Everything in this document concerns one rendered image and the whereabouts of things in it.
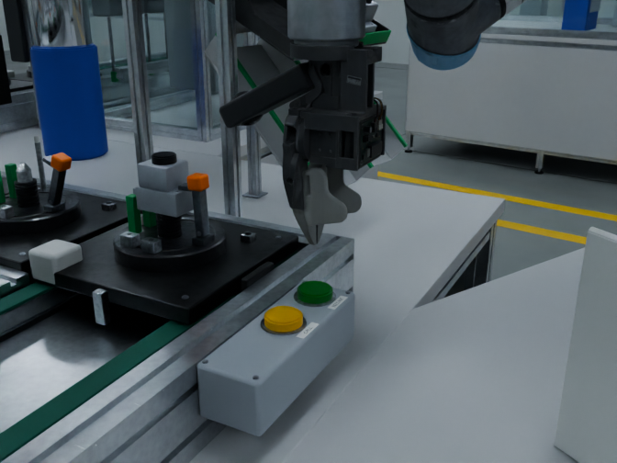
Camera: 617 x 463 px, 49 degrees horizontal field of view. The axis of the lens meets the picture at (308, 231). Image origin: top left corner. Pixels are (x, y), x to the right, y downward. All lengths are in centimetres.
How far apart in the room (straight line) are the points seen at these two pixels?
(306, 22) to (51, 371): 43
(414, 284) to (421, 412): 32
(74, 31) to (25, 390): 115
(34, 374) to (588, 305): 55
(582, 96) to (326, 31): 413
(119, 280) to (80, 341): 8
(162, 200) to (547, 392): 50
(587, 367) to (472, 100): 434
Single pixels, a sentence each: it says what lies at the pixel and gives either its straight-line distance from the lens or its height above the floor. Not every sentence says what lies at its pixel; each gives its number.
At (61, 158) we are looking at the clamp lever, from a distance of 96.
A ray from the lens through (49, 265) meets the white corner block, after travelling 86.
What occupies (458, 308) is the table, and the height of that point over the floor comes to 86.
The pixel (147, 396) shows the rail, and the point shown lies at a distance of 62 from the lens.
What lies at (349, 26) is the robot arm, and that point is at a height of 125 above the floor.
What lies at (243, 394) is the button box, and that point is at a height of 94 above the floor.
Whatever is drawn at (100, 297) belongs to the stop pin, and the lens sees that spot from 80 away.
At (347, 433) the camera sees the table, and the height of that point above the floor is 86.
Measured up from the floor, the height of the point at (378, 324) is 86.
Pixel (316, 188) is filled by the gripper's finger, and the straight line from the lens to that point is 69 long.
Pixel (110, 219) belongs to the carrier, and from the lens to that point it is 101.
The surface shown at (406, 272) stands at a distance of 108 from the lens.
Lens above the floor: 130
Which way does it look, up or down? 21 degrees down
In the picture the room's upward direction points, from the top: straight up
